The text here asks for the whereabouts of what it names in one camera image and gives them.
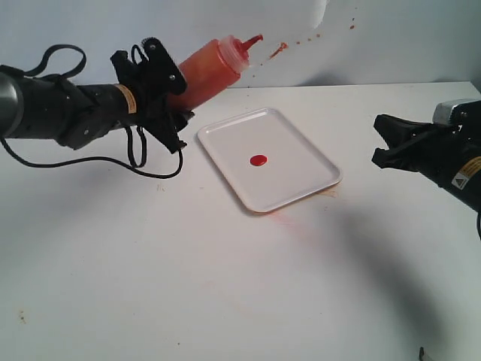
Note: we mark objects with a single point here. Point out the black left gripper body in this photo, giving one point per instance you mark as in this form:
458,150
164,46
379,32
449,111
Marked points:
128,103

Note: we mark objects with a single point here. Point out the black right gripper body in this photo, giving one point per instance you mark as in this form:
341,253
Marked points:
452,161

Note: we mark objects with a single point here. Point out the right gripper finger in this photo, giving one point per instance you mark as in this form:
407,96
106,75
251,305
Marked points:
397,132
407,156

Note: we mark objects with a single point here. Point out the red sauce squeeze bottle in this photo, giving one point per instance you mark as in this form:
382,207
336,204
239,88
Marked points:
210,70

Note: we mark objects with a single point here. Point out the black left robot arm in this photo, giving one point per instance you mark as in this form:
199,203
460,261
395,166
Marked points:
36,106

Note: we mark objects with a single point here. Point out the white rectangular tray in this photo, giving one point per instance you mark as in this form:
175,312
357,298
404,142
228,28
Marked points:
295,168

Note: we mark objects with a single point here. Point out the red sauce blob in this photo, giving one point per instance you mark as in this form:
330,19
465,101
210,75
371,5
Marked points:
258,160

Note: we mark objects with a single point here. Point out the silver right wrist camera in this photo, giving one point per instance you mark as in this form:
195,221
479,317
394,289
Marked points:
456,111

